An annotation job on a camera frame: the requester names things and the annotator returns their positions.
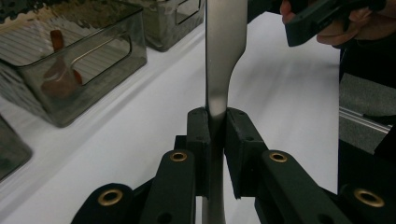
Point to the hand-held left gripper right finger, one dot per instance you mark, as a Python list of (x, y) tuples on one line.
[(243, 146)]

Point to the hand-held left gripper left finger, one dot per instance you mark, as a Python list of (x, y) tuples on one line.
[(199, 140)]

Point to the clear grey plastic bin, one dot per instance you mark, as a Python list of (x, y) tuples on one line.
[(118, 71), (162, 25), (12, 146)]

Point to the brown wooden spoon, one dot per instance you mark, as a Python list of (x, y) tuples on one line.
[(60, 81)]

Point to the white table mat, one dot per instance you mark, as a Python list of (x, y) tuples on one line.
[(280, 109)]

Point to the metal floor rail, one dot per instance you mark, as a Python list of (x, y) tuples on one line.
[(364, 119)]

